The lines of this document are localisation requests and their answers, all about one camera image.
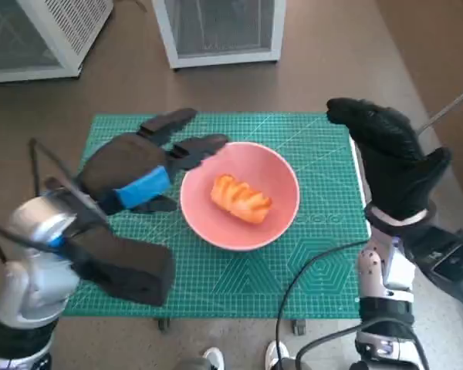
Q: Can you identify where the long black right arm cable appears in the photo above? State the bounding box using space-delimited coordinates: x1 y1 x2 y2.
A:
274 240 370 370

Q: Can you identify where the thin black floor cable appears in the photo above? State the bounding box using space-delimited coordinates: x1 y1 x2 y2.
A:
113 0 148 12

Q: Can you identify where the grey metal rod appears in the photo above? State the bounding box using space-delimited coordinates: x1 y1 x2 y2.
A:
416 92 463 136

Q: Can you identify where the long orange toy bread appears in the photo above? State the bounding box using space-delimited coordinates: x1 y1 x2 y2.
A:
210 173 275 226

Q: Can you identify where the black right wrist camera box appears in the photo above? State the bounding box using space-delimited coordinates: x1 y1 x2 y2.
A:
403 225 463 310

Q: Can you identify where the white strip beside mat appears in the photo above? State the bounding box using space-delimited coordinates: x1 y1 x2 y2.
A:
349 134 372 217

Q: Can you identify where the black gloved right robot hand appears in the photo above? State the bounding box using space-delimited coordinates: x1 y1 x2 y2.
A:
326 97 453 224

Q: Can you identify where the person's white right shoe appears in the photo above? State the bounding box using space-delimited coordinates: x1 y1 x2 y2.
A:
264 339 290 370

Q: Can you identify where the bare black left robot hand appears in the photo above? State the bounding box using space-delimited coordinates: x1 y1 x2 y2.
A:
75 107 231 217

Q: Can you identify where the green cutting mat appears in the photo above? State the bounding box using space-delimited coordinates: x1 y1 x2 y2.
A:
63 111 372 319

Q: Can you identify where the looped black right arm cable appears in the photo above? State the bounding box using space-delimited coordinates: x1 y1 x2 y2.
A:
295 322 430 370

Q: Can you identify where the person's white left shoe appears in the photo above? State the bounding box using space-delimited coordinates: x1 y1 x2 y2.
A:
201 346 225 370

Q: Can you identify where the person's white shoe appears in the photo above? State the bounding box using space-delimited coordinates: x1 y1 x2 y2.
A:
201 346 225 370
264 339 290 370

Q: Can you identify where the narrow white mesh cabinet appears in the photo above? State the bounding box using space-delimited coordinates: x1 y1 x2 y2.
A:
150 0 286 70

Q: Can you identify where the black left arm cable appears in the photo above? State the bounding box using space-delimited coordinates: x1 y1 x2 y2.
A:
0 137 106 264

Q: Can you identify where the wide white mesh cabinet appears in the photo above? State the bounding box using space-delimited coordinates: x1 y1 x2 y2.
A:
0 0 113 83

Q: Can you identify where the pink bowl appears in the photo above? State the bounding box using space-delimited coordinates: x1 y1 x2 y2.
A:
180 141 300 253

